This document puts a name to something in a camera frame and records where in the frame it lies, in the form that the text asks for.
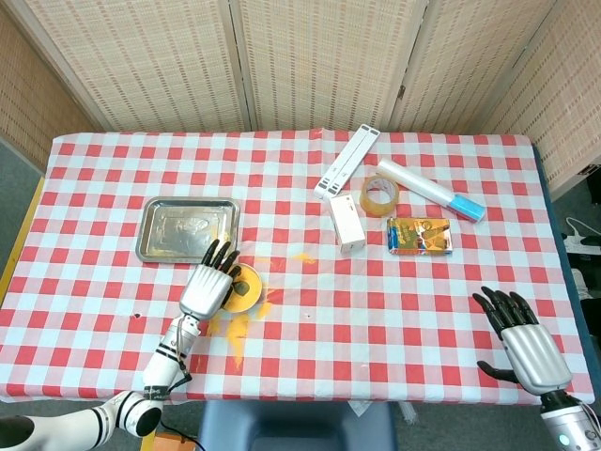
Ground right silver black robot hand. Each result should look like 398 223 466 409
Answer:
472 286 574 397

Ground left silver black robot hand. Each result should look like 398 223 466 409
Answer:
178 238 243 322

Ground yellow bowl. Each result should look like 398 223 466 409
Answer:
220 263 264 315

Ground yellow powder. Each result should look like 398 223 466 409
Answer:
204 251 320 370

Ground rectangular metal tray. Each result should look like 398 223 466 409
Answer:
135 196 242 265

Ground black device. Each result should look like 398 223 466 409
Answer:
565 253 601 295

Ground white power strip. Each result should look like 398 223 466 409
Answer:
562 216 601 255

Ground red white checkered tablecloth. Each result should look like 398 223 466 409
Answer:
0 129 596 406

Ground small white cardboard box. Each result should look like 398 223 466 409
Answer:
328 192 367 257

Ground orange box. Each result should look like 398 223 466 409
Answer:
153 432 198 451

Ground blue chair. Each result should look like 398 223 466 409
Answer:
196 399 398 451

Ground orange blue snack packet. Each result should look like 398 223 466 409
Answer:
386 217 455 257

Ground clear packing tape roll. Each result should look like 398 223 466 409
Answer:
359 175 401 218

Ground white folding stand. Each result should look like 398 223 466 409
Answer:
313 123 380 200

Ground white cling film roll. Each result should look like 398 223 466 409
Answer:
376 158 486 223

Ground bamboo folding screen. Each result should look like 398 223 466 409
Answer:
0 0 601 198

